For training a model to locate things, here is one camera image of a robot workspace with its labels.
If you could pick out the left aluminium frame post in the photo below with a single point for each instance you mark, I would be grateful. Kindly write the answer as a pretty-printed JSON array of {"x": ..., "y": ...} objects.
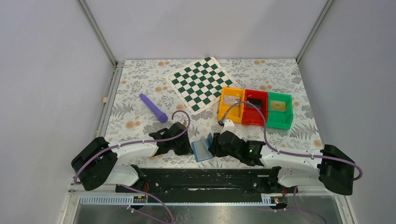
[{"x": 97, "y": 32}]

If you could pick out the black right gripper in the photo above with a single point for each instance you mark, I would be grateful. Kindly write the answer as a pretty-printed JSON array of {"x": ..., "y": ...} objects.
[{"x": 219, "y": 145}]

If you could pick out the purple cylindrical handle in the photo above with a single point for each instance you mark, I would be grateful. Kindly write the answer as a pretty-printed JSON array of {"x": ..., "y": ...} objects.
[{"x": 161, "y": 116}]

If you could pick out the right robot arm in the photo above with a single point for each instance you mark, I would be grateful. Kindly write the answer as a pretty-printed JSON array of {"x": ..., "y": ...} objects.
[{"x": 328, "y": 167}]

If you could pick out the green plastic bin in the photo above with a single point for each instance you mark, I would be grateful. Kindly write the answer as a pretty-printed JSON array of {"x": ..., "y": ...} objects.
[{"x": 280, "y": 114}]

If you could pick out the black card in red bin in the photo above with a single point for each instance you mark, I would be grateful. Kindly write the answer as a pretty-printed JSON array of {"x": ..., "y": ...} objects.
[{"x": 256, "y": 102}]

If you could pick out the right aluminium frame post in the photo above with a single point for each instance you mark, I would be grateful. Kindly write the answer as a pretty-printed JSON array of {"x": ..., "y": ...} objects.
[{"x": 315, "y": 28}]

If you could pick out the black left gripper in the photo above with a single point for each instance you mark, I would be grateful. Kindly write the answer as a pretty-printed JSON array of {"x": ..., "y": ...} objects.
[{"x": 181, "y": 143}]

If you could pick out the aluminium frame post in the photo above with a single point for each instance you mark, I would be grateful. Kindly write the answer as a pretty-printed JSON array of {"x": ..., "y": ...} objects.
[
  {"x": 315, "y": 28},
  {"x": 97, "y": 32}
]

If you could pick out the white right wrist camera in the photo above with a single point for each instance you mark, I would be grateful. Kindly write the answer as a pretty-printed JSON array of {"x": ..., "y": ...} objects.
[{"x": 227, "y": 125}]

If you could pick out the gold card in green bin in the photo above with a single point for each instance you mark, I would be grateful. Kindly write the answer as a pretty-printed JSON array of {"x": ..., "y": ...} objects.
[{"x": 277, "y": 106}]

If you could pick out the silver card in yellow bin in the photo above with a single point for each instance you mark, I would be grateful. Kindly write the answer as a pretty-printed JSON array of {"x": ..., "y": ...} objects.
[{"x": 230, "y": 100}]

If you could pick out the green white chessboard mat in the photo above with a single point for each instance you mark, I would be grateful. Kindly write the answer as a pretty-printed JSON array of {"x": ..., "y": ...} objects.
[{"x": 200, "y": 83}]

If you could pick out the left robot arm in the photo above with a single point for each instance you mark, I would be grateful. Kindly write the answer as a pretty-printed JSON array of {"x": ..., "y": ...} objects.
[{"x": 100, "y": 163}]

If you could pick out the white slotted cable duct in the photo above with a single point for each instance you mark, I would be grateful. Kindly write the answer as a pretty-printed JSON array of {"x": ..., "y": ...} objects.
[{"x": 197, "y": 200}]

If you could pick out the floral patterned table mat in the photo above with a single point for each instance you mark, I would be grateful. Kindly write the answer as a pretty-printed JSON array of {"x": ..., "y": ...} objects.
[{"x": 131, "y": 119}]

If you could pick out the blue leather card holder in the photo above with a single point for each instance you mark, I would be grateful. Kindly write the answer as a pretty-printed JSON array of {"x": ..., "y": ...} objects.
[{"x": 201, "y": 148}]

